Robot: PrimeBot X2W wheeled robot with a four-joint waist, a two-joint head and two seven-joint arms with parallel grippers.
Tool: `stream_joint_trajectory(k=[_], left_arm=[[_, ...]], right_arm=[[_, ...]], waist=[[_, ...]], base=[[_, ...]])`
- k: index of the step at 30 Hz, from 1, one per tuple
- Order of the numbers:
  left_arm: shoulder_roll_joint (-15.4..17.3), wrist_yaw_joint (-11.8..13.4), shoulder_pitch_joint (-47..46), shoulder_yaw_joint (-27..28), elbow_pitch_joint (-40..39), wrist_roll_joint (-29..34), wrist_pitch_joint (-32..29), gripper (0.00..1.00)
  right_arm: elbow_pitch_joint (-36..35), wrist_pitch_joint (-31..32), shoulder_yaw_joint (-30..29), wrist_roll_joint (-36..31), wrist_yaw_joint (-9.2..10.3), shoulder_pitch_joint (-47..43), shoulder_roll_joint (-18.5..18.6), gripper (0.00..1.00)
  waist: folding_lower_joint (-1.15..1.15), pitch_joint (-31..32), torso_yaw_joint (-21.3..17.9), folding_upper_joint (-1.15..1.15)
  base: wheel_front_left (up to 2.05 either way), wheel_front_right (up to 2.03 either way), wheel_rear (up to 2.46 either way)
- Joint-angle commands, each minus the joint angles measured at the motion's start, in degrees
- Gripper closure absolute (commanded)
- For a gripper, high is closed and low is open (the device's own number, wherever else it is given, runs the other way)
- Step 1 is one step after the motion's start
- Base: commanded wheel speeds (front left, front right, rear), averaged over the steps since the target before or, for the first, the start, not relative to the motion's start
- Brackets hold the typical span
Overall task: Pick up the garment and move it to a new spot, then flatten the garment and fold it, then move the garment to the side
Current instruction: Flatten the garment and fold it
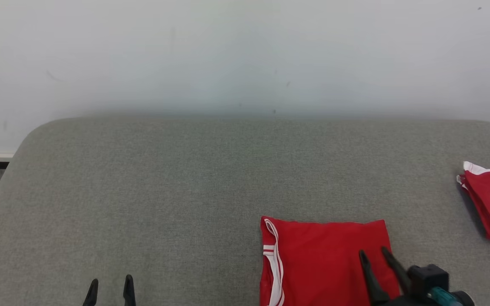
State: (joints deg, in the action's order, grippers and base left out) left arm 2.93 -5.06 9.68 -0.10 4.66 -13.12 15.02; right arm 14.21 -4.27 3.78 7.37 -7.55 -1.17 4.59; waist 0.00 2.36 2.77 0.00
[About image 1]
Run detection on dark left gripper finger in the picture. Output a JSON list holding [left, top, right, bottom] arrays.
[[123, 275, 137, 306], [83, 279, 99, 306]]

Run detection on grey fabric sofa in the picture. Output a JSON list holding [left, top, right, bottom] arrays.
[[0, 117, 490, 306]]

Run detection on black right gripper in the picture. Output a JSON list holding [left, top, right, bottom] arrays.
[[359, 246, 476, 306]]

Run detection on red basketball jersey black print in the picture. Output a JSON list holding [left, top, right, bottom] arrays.
[[260, 216, 401, 306]]

